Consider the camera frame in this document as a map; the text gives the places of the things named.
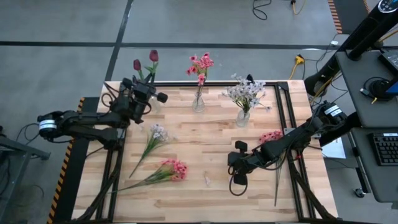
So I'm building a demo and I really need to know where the grey desk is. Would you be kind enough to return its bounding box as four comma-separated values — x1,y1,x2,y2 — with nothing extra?
335,49,398,210

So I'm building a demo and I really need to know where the orange-striped black floor mat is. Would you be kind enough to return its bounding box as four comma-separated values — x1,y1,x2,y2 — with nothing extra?
327,0,373,35

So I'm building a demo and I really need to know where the tall conical glass vase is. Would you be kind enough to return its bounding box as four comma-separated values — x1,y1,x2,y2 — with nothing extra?
192,92,206,114

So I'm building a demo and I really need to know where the white artificial flower bunch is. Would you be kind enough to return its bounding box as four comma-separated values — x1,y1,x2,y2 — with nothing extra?
221,73,249,108
129,123,178,180
239,77,272,114

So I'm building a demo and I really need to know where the hazard-striped black platform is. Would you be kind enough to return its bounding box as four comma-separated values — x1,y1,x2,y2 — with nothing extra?
46,96,101,224

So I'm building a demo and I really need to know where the dark red artificial tulip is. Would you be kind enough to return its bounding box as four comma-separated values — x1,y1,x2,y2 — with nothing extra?
145,49,160,82
132,58,146,82

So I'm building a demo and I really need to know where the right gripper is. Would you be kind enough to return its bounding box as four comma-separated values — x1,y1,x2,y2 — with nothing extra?
226,139,251,187

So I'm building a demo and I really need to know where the grey metal cart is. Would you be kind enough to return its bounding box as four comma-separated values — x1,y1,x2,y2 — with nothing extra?
0,124,52,224

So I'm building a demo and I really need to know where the black tower fan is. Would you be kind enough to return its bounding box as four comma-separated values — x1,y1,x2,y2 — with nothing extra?
303,0,398,96

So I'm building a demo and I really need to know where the yellow power plug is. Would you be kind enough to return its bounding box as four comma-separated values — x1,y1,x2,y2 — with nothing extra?
288,54,305,80

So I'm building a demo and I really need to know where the black floor cable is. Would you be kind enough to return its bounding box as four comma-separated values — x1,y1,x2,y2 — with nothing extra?
251,0,273,21

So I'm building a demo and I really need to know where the black keyboard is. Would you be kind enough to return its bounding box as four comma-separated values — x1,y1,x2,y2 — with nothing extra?
369,132,398,167

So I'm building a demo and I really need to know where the ribbed round glass vase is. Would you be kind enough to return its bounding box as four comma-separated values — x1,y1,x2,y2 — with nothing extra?
235,108,251,128

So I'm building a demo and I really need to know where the black cable loop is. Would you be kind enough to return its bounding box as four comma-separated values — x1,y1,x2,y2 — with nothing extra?
15,122,44,144

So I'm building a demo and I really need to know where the yellow cable by fan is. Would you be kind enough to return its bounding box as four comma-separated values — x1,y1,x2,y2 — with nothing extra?
310,73,335,99

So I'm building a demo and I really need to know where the black aluminium table frame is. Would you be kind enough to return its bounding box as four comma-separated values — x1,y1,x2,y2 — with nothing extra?
73,74,343,224

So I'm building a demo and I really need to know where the yellow floor cable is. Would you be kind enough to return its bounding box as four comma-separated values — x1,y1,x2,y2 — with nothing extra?
290,0,308,16

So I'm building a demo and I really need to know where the white paper sheet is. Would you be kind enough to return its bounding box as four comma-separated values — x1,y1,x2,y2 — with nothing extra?
321,136,347,160

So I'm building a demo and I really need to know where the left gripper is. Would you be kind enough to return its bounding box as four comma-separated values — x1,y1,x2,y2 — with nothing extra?
119,74,169,124

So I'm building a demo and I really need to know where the diamond-cut glass vase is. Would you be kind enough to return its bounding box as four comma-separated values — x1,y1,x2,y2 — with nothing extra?
148,93,162,113

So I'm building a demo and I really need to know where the pink artificial flower bunch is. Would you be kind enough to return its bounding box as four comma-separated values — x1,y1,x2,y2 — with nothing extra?
107,158,189,195
185,52,215,103
259,129,285,208

